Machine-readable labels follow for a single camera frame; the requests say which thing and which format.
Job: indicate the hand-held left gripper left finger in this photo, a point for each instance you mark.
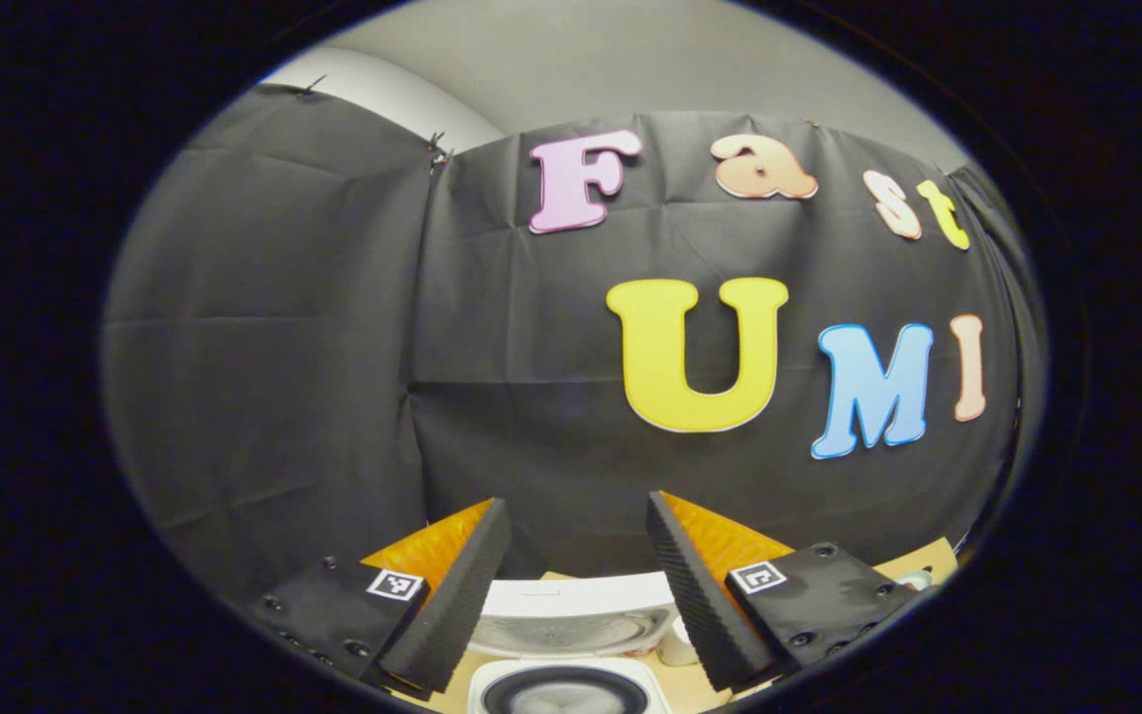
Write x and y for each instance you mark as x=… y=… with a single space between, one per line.
x=457 y=605

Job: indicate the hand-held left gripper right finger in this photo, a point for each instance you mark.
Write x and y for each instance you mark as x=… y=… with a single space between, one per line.
x=700 y=605

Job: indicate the clear plastic water bottle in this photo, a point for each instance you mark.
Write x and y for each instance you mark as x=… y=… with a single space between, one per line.
x=675 y=645

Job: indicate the black backdrop cloth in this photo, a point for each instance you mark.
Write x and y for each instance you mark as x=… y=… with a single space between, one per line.
x=264 y=377

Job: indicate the small cloth clip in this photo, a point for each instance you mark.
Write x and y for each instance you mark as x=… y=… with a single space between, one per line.
x=311 y=85
x=438 y=151

